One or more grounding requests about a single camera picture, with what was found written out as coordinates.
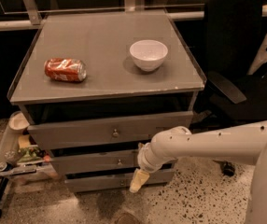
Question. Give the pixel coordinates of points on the grey drawer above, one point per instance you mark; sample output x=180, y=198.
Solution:
x=95, y=162
x=114, y=179
x=92, y=132

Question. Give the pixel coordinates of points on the grey drawer cabinet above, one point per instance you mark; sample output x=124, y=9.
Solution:
x=114, y=86

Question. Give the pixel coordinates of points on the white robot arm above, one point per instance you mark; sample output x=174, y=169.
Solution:
x=245, y=144

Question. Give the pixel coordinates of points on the grey bottom drawer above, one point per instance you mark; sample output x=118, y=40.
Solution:
x=114, y=179

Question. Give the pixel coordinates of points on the white ceramic bowl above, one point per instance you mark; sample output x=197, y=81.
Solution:
x=148, y=55

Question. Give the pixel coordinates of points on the green snack bag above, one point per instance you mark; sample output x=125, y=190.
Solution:
x=29, y=154

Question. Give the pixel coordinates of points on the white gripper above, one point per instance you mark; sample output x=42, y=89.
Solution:
x=145, y=161

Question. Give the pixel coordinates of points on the black office chair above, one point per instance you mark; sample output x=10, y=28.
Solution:
x=232, y=31

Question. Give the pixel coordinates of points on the crushed orange soda can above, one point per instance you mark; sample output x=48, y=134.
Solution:
x=65, y=69

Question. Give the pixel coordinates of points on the metal window rail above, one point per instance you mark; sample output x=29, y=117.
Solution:
x=30, y=19

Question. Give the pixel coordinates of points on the white cup in tray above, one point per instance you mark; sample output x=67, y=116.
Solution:
x=18, y=122

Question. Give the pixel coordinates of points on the grey top drawer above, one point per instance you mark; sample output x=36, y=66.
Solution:
x=92, y=132

